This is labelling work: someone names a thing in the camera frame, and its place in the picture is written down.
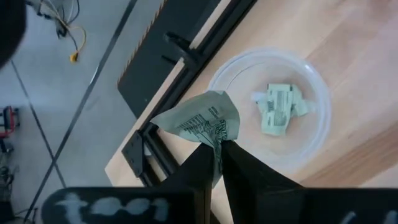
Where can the black aluminium table frame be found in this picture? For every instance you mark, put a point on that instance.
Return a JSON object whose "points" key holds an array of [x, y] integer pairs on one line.
{"points": [[146, 77]]}

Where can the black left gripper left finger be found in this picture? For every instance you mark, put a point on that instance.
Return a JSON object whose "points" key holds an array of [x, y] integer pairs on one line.
{"points": [[186, 202]]}

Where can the red rolling cart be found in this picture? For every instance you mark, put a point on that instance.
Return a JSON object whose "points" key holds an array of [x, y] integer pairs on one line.
{"points": [[7, 119]]}

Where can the green stevia packet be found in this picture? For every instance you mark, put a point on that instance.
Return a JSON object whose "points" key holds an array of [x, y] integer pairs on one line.
{"points": [[202, 118], [275, 110], [300, 104]]}

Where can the black rounded object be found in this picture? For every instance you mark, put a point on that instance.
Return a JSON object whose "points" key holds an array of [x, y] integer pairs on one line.
{"points": [[9, 28]]}

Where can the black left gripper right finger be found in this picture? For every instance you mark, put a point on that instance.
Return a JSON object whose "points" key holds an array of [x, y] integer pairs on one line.
{"points": [[258, 199]]}

